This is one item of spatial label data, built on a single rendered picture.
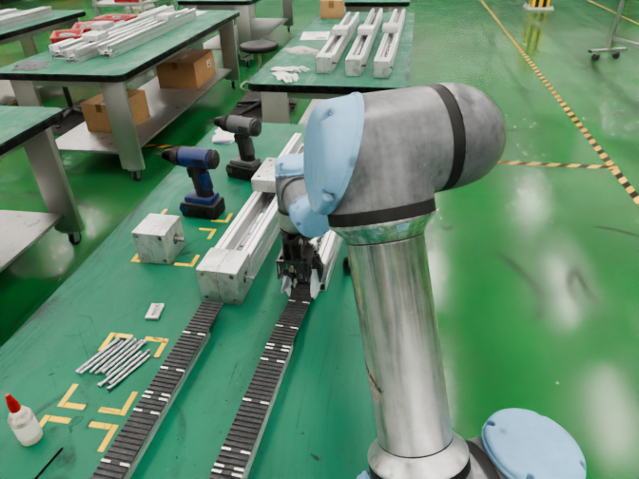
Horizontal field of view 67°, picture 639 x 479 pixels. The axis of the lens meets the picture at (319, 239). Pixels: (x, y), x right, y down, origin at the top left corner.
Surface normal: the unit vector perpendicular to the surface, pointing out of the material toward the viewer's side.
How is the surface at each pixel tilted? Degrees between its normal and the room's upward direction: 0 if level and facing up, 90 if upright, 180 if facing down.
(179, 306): 0
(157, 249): 90
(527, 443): 7
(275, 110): 90
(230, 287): 90
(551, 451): 7
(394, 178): 63
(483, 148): 83
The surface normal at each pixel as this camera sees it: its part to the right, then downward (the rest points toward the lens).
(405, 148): 0.29, 0.14
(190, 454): -0.02, -0.83
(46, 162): -0.15, 0.55
